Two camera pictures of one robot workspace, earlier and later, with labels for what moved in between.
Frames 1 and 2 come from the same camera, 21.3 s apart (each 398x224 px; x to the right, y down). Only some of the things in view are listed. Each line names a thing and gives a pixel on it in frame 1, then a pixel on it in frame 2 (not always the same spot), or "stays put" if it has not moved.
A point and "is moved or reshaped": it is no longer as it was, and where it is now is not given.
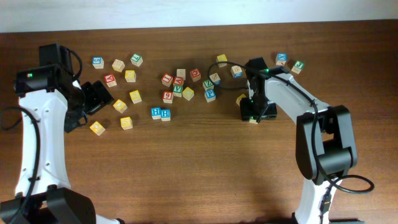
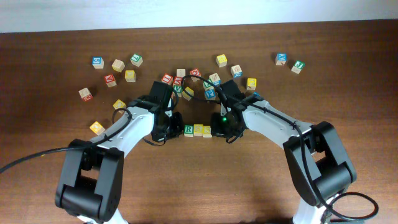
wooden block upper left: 118,65 stays put
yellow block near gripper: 120,106 stays put
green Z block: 208,85 stays put
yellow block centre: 188,93 stays put
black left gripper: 100,96 to 178,127
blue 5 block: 97,62 stays put
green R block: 252,120 is moved or reshaped
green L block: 137,60 stays put
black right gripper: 246,109 to 217,129
